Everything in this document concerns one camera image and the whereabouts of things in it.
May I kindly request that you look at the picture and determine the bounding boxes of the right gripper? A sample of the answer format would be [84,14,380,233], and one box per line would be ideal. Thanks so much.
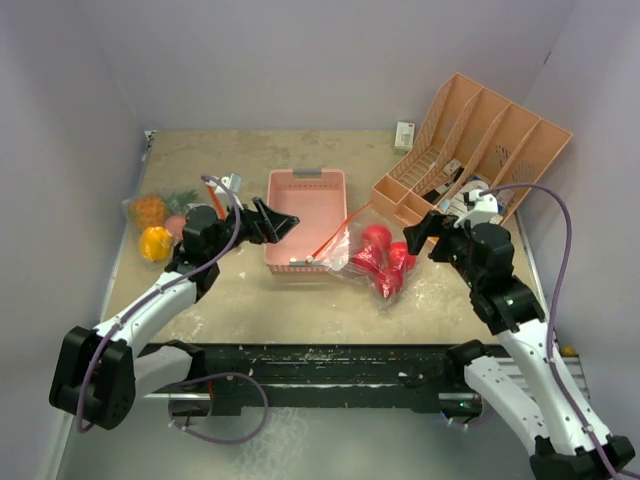
[404,209,481,287]

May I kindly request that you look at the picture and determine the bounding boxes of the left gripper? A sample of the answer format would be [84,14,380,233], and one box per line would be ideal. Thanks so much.
[207,197,297,261]

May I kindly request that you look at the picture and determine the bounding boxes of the pink plastic basket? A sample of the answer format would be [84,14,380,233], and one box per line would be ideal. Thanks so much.
[264,168,347,275]

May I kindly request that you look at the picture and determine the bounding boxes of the clear zip bag red apples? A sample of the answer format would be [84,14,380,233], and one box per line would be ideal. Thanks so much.
[304,202,417,307]

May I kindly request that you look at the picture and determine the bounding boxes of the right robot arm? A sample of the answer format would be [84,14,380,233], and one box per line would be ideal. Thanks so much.
[403,211,635,479]

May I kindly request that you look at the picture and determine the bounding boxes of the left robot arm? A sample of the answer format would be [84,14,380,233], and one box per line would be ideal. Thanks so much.
[49,198,299,433]

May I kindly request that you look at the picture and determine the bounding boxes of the clear zip bag mixed fruit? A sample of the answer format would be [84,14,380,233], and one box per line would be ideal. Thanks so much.
[122,178,230,267]

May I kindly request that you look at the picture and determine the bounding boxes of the fake yellow pepper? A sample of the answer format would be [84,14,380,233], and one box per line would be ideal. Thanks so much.
[137,226,173,262]

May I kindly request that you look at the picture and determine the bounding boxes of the fake pineapple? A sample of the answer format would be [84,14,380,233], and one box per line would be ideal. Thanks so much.
[128,195,167,231]

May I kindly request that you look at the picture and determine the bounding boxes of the small white box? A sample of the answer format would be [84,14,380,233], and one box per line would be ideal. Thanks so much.
[394,122,415,154]

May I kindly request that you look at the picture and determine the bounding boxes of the orange desk file organizer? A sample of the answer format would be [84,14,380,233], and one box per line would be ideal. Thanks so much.
[371,74,572,226]

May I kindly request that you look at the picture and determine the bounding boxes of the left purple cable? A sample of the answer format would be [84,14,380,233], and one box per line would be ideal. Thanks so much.
[74,173,271,444]

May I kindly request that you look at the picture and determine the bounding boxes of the purple cable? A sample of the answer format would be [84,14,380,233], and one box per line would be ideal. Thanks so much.
[479,182,640,480]
[74,173,271,444]

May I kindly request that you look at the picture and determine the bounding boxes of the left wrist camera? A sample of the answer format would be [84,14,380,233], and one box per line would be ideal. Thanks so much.
[220,172,242,194]

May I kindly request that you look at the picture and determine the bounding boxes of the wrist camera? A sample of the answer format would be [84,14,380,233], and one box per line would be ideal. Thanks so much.
[455,181,498,228]
[220,172,242,194]

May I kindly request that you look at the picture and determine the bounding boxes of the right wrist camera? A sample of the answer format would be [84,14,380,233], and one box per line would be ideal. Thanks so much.
[455,181,498,228]

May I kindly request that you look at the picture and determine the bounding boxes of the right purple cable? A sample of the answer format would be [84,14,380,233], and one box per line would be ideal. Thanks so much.
[479,182,640,480]

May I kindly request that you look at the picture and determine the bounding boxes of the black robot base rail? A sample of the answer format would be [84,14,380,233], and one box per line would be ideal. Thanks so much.
[150,343,486,419]

